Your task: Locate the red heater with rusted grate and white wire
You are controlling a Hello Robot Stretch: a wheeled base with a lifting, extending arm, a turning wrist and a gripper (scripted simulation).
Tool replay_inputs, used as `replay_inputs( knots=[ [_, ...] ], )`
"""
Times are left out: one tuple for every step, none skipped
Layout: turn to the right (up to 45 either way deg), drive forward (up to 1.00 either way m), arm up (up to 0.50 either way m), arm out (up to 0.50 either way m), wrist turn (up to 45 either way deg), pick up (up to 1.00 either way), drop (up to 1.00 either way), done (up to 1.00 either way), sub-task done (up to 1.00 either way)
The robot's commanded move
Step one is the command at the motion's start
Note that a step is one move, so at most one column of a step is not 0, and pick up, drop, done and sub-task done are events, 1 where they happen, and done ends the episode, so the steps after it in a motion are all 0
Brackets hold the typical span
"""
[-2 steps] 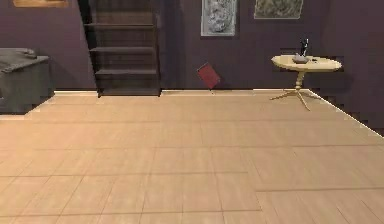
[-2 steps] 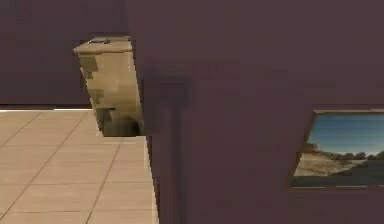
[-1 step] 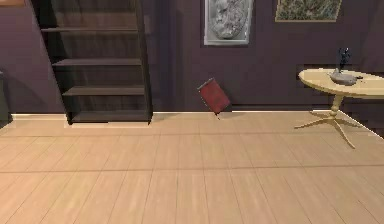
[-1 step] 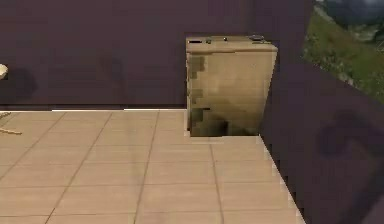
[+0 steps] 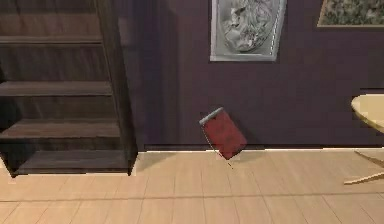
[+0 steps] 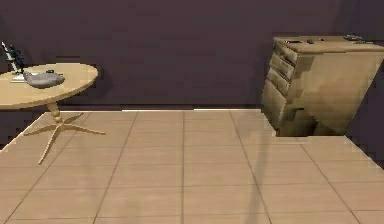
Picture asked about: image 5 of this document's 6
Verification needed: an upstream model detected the grey relief framed picture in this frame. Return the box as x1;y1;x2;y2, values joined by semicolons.
209;0;288;63

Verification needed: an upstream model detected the dark brown wooden bookshelf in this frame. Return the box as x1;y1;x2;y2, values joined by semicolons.
0;0;139;178

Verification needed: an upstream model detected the round cream table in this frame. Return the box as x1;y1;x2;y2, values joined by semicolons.
343;93;384;186

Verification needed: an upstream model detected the green framed picture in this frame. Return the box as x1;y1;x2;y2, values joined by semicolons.
316;0;384;28

